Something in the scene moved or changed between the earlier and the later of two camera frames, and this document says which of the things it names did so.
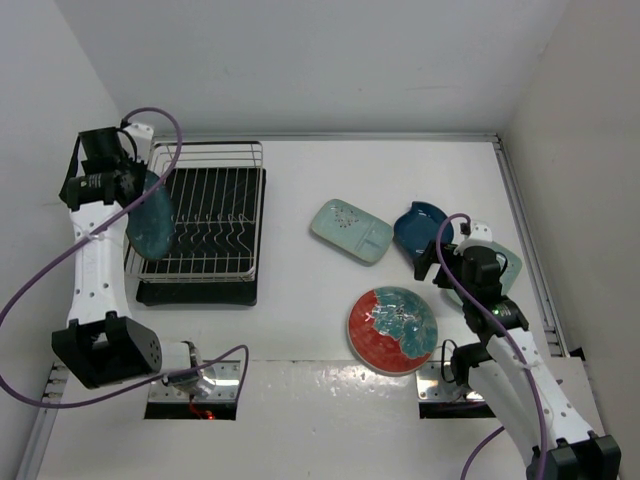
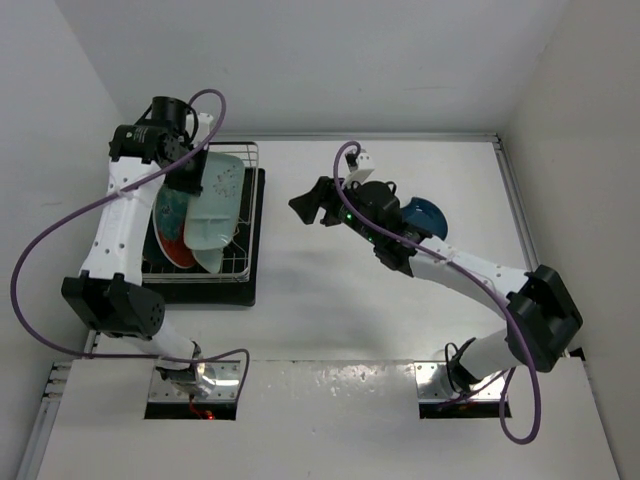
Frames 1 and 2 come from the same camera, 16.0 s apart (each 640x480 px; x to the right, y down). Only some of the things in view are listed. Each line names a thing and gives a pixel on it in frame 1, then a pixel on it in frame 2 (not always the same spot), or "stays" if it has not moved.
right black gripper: [430, 255] -> [309, 203]
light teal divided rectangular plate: [351, 229] -> [212, 214]
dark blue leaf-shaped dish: [413, 231] stays
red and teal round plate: [392, 330] -> [169, 214]
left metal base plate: [227, 375] stays
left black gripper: [138, 168] -> [189, 184]
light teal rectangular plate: [510, 273] -> [210, 259]
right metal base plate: [431, 385] stays
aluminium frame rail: [530, 249] stays
